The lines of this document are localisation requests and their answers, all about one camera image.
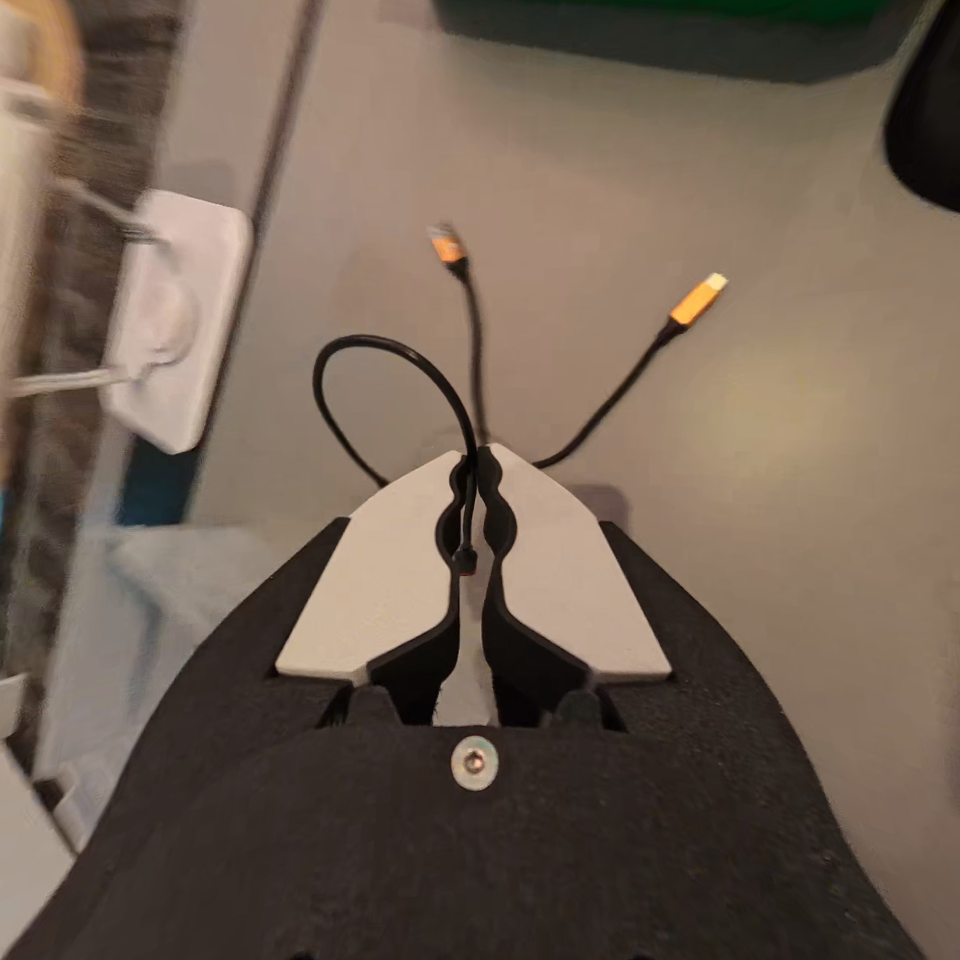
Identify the green plastic bin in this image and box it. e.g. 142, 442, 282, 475
433, 0, 931, 84

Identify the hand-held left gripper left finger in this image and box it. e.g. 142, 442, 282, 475
274, 448, 462, 687

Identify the white stand with arms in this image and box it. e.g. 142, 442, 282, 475
7, 180, 255, 456

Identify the black cable with orange plugs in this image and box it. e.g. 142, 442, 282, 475
312, 221, 730, 579

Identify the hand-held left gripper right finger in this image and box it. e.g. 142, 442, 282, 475
478, 442, 674, 687

